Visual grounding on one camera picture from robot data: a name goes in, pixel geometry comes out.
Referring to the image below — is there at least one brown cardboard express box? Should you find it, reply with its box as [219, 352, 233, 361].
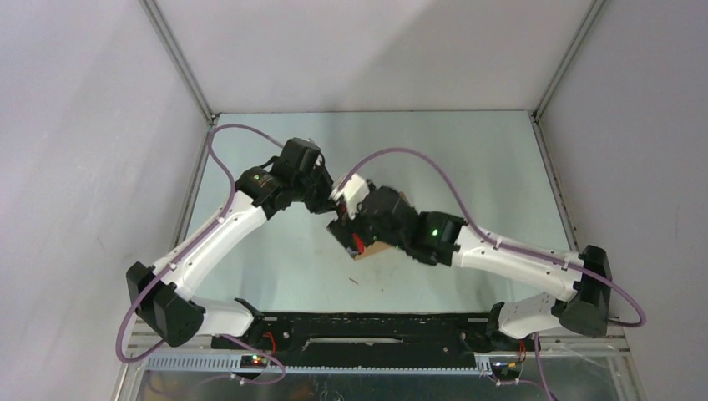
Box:
[330, 187, 412, 261]

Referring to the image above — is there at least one red black utility knife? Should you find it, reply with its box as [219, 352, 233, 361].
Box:
[351, 233, 366, 258]

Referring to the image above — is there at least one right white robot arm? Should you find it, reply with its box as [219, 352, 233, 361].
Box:
[327, 185, 609, 349]

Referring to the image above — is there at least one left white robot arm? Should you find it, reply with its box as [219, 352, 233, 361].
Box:
[126, 138, 335, 348]

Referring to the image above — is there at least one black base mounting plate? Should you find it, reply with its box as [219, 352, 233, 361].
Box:
[240, 311, 534, 368]

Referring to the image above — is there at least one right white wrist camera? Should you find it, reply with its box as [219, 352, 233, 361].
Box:
[329, 174, 370, 208]

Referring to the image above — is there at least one right aluminium frame post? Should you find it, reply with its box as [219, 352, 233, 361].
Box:
[533, 0, 608, 120]

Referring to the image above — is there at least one aluminium frame post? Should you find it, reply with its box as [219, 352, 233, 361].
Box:
[139, 0, 216, 125]
[533, 0, 608, 120]

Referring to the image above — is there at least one grey slotted cable duct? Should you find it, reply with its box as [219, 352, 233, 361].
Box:
[144, 353, 492, 375]

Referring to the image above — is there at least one left aluminium frame post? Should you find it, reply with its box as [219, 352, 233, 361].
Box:
[139, 0, 216, 125]

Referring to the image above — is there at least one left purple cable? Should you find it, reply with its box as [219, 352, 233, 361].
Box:
[114, 124, 289, 365]

